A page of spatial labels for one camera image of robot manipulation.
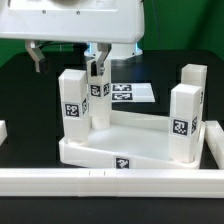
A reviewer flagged white left fence block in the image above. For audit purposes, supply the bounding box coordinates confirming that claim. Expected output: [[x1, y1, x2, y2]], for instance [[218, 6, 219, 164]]
[[0, 120, 7, 146]]

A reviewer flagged white fence block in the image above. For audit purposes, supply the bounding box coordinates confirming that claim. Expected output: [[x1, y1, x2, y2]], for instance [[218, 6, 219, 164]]
[[205, 121, 224, 170], [0, 120, 7, 146]]

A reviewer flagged white right fence block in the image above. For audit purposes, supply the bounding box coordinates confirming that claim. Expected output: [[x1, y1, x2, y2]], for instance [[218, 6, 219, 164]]
[[205, 121, 224, 170]]

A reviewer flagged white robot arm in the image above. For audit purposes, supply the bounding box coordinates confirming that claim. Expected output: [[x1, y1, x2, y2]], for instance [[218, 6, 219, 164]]
[[0, 0, 145, 75]]

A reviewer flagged white desk top tray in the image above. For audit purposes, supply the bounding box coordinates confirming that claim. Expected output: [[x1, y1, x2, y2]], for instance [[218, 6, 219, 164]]
[[59, 111, 206, 169]]

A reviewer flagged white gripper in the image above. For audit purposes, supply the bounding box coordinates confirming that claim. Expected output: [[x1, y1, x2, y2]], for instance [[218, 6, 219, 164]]
[[0, 0, 145, 77]]

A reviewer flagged white front fence bar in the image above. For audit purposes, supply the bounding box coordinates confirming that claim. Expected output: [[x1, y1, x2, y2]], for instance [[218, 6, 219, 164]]
[[0, 168, 224, 198]]

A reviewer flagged white marker sheet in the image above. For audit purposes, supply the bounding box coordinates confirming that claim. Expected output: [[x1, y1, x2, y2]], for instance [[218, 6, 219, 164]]
[[111, 83, 155, 103]]

